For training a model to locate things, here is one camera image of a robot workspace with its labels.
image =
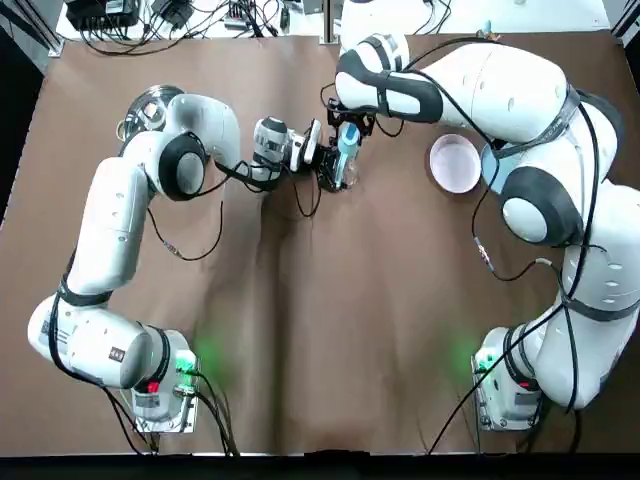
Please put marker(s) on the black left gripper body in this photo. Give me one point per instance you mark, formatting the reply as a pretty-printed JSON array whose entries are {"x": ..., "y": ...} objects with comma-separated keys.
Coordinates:
[{"x": 320, "y": 167}]

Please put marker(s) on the usb hub with plugs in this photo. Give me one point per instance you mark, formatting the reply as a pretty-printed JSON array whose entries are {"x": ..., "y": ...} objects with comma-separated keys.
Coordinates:
[{"x": 240, "y": 17}]

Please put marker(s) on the glass pot lid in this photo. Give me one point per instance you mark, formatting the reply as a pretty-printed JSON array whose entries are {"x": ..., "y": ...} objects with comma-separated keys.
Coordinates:
[{"x": 150, "y": 107}]

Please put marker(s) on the light-blue plate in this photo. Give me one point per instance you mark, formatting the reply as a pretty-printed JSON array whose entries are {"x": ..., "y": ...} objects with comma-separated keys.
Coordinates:
[{"x": 492, "y": 170}]

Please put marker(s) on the black switch box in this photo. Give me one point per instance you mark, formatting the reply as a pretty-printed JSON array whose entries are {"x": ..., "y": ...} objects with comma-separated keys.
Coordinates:
[{"x": 100, "y": 12}]

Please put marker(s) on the steel cooking pot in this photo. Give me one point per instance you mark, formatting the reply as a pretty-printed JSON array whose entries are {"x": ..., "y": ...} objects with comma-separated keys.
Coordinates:
[{"x": 132, "y": 130}]

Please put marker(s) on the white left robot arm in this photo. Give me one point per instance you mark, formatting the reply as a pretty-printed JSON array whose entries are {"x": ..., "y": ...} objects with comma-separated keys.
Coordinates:
[{"x": 120, "y": 210}]

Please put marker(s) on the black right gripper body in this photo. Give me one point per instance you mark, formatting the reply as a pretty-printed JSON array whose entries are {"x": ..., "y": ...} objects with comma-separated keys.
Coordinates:
[{"x": 345, "y": 114}]

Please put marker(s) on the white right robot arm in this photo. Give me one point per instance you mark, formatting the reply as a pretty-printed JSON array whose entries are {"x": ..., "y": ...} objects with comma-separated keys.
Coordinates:
[{"x": 505, "y": 85}]

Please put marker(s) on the aluminium frame post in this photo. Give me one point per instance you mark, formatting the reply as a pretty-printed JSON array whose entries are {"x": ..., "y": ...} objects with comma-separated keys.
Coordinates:
[{"x": 329, "y": 20}]

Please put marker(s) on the clear glass jar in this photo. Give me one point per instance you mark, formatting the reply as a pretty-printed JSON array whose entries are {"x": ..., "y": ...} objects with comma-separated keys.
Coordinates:
[{"x": 354, "y": 172}]

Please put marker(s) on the pink plate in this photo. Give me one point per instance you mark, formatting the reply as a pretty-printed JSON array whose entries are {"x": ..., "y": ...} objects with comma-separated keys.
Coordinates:
[{"x": 455, "y": 162}]

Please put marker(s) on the aluminium frame rail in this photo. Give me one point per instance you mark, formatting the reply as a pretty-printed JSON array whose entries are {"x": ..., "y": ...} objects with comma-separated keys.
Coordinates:
[
  {"x": 50, "y": 35},
  {"x": 627, "y": 20}
]

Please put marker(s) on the black power adapter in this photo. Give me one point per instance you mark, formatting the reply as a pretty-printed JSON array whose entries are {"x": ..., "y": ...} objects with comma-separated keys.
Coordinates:
[{"x": 172, "y": 7}]

